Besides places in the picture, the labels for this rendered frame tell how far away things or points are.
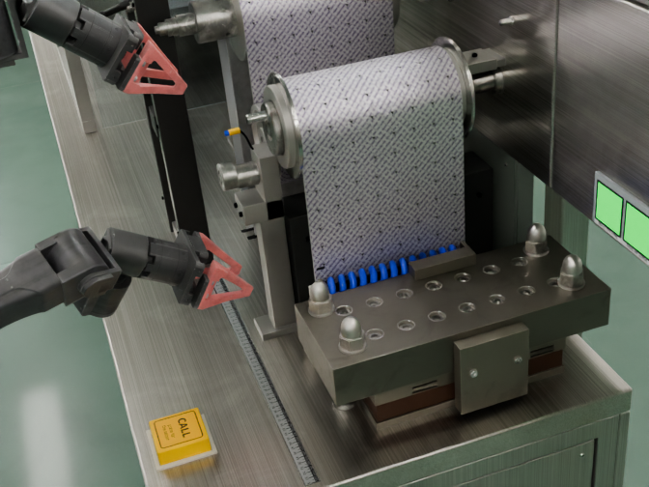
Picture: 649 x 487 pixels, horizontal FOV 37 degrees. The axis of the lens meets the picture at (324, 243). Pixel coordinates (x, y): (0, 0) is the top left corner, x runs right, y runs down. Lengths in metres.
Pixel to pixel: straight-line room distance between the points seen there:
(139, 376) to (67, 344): 1.73
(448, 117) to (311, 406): 0.44
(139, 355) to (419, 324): 0.47
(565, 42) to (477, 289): 0.35
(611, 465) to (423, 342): 0.37
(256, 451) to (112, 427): 1.54
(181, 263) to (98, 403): 1.67
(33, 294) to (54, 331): 2.08
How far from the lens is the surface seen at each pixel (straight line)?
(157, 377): 1.46
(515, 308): 1.30
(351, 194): 1.32
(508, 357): 1.29
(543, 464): 1.39
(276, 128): 1.28
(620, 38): 1.14
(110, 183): 2.05
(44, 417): 2.92
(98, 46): 1.20
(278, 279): 1.44
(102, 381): 2.99
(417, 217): 1.38
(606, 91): 1.18
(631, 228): 1.19
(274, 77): 1.30
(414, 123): 1.31
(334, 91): 1.28
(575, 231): 1.72
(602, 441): 1.42
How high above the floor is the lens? 1.78
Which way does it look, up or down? 31 degrees down
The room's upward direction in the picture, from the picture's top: 6 degrees counter-clockwise
